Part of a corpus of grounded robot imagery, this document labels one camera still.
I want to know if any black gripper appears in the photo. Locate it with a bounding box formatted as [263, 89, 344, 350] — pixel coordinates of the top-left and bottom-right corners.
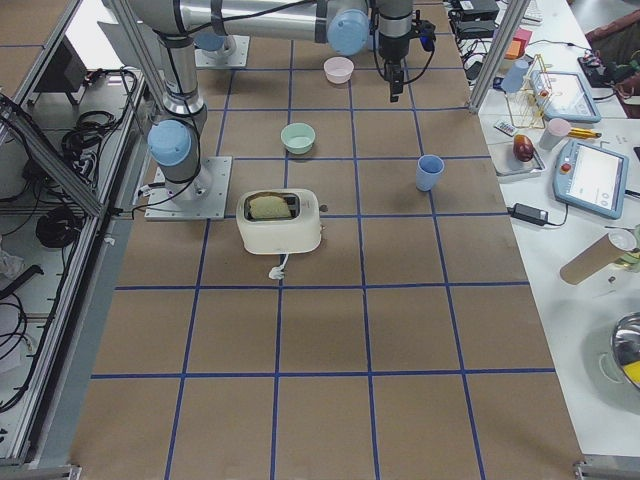
[383, 60, 405, 102]

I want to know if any blue cup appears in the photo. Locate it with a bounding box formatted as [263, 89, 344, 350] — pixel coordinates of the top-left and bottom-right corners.
[416, 154, 445, 192]
[501, 59, 529, 94]

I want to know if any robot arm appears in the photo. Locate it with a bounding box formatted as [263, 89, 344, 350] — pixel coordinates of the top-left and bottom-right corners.
[147, 34, 207, 202]
[129, 1, 421, 109]

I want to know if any pink bowl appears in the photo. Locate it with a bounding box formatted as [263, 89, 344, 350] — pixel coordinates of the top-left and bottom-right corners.
[323, 56, 354, 85]

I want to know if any green bowl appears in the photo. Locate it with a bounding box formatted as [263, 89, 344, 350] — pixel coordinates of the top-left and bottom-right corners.
[280, 122, 316, 155]

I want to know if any small remote control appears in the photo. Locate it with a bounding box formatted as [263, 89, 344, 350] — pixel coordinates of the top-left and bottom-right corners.
[494, 120, 518, 137]

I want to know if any metal tray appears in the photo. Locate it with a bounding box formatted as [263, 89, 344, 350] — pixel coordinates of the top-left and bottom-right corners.
[488, 142, 546, 179]

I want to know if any red apple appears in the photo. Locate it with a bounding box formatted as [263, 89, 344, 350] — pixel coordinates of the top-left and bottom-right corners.
[512, 134, 535, 162]

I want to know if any bread slice in toaster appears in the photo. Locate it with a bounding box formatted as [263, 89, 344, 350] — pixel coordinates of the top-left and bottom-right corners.
[249, 195, 291, 220]

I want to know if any pink cup on side table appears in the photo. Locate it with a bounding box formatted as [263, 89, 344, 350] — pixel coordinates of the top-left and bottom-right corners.
[538, 118, 572, 151]

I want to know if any teach pendant far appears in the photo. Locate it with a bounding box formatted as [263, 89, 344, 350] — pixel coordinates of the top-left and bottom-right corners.
[530, 70, 601, 123]

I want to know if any teach pendant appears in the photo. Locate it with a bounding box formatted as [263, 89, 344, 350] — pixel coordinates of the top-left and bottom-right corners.
[552, 140, 629, 220]
[530, 70, 601, 123]

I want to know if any black power adapter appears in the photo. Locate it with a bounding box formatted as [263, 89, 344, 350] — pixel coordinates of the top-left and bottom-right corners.
[507, 203, 548, 226]

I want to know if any white toaster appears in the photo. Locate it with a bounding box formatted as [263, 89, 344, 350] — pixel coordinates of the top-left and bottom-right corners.
[236, 188, 322, 255]

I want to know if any teach pendant near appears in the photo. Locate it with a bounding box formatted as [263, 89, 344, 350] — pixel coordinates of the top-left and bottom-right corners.
[552, 140, 629, 220]

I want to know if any cardboard tube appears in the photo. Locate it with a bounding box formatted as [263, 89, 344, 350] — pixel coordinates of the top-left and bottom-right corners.
[559, 229, 637, 285]

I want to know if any steel bowl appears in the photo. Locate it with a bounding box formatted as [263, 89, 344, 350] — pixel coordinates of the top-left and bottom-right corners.
[611, 312, 639, 389]

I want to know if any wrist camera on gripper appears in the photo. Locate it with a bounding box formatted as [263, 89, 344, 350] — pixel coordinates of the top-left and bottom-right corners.
[414, 20, 436, 53]

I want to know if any blue cup on wire rack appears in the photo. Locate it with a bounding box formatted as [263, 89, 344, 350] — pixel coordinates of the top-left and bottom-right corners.
[501, 59, 529, 94]

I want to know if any gold wire rack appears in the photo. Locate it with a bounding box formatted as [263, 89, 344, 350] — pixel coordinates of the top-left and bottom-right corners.
[505, 54, 552, 129]

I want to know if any aluminium frame post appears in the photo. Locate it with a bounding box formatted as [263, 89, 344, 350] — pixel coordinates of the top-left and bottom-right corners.
[468, 0, 529, 114]

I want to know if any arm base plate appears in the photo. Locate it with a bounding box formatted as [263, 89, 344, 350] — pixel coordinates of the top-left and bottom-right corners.
[144, 156, 232, 221]
[194, 32, 250, 69]

